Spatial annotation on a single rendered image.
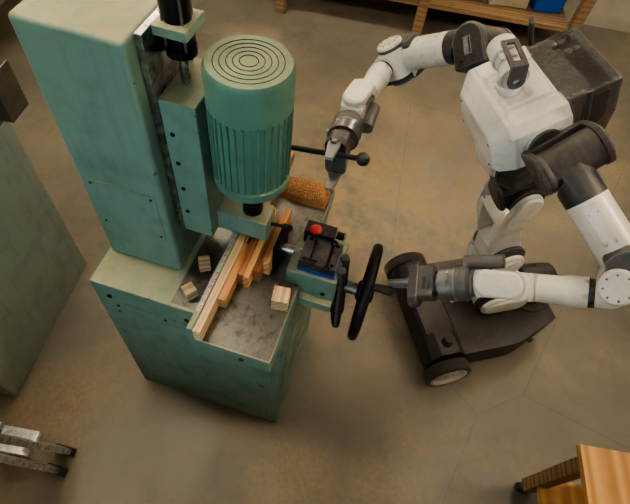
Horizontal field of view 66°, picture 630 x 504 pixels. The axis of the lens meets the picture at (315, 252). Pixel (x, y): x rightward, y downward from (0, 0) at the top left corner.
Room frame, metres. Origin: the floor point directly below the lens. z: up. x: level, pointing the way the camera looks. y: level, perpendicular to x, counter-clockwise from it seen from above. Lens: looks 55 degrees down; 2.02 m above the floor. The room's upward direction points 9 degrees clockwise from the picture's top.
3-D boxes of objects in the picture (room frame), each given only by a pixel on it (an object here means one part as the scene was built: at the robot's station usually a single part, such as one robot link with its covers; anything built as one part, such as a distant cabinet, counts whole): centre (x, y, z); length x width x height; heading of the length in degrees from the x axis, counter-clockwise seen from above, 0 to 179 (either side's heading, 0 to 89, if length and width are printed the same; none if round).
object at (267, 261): (0.77, 0.11, 0.93); 0.19 x 0.02 x 0.07; 171
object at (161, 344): (0.80, 0.29, 0.35); 0.58 x 0.45 x 0.71; 81
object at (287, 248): (0.73, 0.06, 0.95); 0.09 x 0.07 x 0.09; 171
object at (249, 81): (0.78, 0.17, 1.32); 0.18 x 0.18 x 0.31
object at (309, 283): (0.72, -0.01, 0.91); 0.15 x 0.14 x 0.09; 171
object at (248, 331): (0.74, 0.07, 0.87); 0.61 x 0.30 x 0.06; 171
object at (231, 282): (0.83, 0.17, 0.92); 0.56 x 0.02 x 0.04; 171
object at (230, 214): (0.78, 0.19, 0.99); 0.14 x 0.07 x 0.09; 81
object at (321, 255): (0.73, -0.01, 0.99); 0.13 x 0.11 x 0.06; 171
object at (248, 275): (0.74, 0.14, 0.93); 0.24 x 0.01 x 0.06; 171
